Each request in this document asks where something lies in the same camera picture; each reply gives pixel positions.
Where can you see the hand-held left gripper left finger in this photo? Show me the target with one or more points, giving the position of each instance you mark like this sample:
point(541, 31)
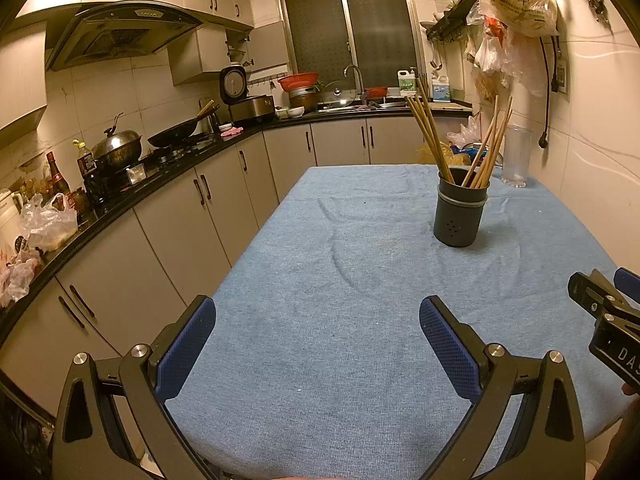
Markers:
point(185, 350)

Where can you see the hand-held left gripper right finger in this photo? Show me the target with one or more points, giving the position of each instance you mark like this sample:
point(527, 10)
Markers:
point(447, 350)

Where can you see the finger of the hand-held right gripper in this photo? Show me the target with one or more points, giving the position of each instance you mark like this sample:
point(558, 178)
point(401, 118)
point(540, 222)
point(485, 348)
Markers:
point(587, 292)
point(629, 282)

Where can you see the dark grey utensil holder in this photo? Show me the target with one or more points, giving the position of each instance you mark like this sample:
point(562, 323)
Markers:
point(457, 215)

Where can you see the bunch of wooden chopsticks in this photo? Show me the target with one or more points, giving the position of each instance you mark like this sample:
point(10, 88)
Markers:
point(440, 157)

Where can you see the person's right hand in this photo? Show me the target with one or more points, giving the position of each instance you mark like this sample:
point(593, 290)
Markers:
point(628, 389)

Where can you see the blue tablecloth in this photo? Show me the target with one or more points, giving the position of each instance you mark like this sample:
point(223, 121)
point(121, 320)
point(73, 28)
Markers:
point(360, 260)

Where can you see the beige lower kitchen cabinets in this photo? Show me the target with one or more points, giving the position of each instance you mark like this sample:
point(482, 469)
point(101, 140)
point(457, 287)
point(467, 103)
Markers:
point(165, 220)

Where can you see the clear plastic measuring cup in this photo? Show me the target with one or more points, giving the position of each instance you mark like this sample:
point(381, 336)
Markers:
point(517, 160)

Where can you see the black kitchen countertop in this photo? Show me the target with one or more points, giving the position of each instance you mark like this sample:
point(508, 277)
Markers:
point(165, 180)

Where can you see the small metal container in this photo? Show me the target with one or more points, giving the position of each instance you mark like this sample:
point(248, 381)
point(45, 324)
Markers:
point(135, 174)

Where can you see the pink and white plastic bags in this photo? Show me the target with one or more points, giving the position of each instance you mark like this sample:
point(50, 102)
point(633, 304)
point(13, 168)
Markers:
point(17, 275)

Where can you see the white plastic bag with food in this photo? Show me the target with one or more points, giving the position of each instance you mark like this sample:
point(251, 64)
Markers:
point(47, 225)

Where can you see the gas stove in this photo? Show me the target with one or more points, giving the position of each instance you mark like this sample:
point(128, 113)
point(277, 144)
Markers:
point(170, 152)

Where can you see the yellow plastic bag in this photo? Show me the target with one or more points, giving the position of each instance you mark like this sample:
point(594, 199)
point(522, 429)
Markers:
point(430, 152)

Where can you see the cooking oil bottle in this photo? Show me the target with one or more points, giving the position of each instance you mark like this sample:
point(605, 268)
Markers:
point(85, 162)

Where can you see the dark sauce bottle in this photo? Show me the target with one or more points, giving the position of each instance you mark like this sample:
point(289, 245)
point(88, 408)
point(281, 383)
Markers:
point(56, 180)

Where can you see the steel wok with lid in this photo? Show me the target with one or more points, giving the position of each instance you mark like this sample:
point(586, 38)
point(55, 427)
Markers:
point(117, 147)

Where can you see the black frying pan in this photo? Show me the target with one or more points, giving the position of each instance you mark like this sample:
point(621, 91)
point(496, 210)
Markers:
point(172, 135)

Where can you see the pink cloth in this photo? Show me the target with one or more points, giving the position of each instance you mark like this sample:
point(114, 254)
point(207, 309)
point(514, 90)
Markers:
point(231, 132)

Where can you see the white countertop appliance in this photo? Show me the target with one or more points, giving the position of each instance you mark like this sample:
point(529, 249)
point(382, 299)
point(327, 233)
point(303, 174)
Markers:
point(7, 215)

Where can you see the wooden cutting board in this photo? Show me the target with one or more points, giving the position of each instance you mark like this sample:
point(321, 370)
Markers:
point(450, 105)

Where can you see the wooden spatula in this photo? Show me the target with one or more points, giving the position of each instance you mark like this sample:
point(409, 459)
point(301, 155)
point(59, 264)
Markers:
point(207, 110)

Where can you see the blue label detergent bottle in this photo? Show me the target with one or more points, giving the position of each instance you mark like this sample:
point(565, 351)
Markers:
point(440, 91)

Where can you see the silver countertop appliance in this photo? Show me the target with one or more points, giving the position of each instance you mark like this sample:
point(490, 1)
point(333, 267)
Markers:
point(252, 109)

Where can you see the clear hanging plastic bags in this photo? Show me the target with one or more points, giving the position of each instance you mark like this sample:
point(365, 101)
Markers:
point(500, 55)

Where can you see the steel kitchen sink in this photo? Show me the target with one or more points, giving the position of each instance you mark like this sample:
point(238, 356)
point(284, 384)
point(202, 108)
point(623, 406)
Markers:
point(350, 106)

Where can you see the white bowl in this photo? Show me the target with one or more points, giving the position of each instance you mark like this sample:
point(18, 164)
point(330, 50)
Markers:
point(295, 111)

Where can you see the green label detergent bottle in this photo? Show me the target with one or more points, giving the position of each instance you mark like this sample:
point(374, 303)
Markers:
point(407, 82)

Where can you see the hanging metal ladle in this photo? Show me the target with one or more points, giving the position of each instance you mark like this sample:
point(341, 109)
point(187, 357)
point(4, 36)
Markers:
point(435, 64)

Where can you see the metal stockpot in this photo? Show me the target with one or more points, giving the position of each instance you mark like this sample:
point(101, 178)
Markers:
point(302, 100)

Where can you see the chrome kitchen faucet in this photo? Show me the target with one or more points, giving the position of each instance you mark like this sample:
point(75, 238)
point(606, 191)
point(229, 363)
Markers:
point(360, 87)

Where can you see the glass pot lid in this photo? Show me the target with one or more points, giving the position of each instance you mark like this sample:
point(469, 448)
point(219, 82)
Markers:
point(337, 95)

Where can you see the red plastic basin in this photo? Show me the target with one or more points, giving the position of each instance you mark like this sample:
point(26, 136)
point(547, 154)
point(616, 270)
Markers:
point(297, 81)

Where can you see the black range hood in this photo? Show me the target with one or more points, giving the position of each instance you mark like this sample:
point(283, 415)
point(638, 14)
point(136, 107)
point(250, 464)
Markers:
point(120, 30)

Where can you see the kitchen window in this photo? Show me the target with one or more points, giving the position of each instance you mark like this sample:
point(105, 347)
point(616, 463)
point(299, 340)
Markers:
point(320, 30)

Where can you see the wall socket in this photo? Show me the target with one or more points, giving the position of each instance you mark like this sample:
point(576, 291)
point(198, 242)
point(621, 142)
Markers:
point(564, 77)

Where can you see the black wall rack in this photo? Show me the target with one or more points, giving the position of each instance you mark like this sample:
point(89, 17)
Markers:
point(450, 17)

